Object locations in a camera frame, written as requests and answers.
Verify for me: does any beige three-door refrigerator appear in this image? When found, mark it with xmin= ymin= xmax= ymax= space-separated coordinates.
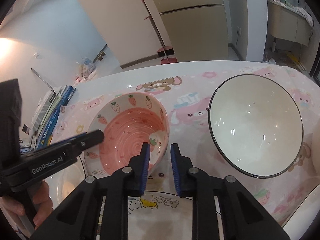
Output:
xmin=153 ymin=0 xmax=228 ymax=62

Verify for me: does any white bowl black rim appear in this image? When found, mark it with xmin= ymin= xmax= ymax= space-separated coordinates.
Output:
xmin=208 ymin=74 xmax=304 ymax=179

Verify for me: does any white life plate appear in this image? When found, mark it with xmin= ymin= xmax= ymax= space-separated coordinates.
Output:
xmin=283 ymin=185 xmax=319 ymax=239
xmin=44 ymin=152 xmax=91 ymax=209

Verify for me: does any stack of books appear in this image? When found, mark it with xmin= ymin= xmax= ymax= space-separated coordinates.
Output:
xmin=20 ymin=86 xmax=76 ymax=154

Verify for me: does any red broom with dustpan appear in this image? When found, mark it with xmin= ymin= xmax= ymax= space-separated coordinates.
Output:
xmin=138 ymin=0 xmax=178 ymax=65

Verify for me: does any pink cartoon tablecloth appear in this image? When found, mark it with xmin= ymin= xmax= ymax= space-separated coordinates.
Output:
xmin=52 ymin=61 xmax=319 ymax=224

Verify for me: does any pink strawberry bowl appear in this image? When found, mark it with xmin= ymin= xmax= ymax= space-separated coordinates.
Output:
xmin=84 ymin=93 xmax=170 ymax=178

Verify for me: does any person's left hand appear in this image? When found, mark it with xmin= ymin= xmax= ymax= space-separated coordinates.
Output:
xmin=1 ymin=180 xmax=53 ymax=235

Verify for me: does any beige bathroom vanity cabinet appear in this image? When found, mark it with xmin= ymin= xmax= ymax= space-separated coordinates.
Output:
xmin=267 ymin=0 xmax=313 ymax=47

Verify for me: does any white cartoon plate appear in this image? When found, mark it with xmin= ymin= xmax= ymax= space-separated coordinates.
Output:
xmin=100 ymin=190 xmax=223 ymax=240

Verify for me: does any white cloth on sink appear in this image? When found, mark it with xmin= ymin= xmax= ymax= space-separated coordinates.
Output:
xmin=293 ymin=7 xmax=314 ymax=28

